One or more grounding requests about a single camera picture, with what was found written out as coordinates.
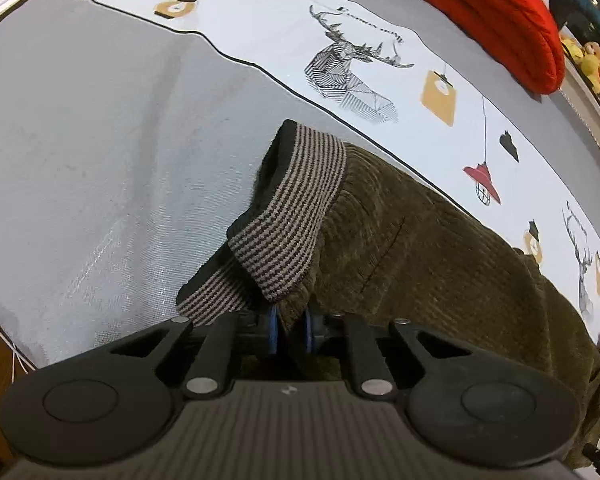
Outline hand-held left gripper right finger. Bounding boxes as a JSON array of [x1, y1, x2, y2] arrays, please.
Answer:
[[302, 307, 462, 400]]

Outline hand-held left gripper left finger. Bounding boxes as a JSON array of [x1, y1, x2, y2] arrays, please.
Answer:
[[107, 307, 282, 401]]

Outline olive corduroy pants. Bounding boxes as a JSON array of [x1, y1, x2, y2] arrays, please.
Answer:
[[176, 119, 600, 476]]

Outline red folded quilt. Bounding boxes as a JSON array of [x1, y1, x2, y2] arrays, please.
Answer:
[[383, 0, 567, 96]]

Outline pile of plush toys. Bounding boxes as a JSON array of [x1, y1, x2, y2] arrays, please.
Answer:
[[559, 34, 600, 113]]

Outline white cable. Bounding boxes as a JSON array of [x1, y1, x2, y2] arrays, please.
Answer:
[[0, 302, 33, 373]]

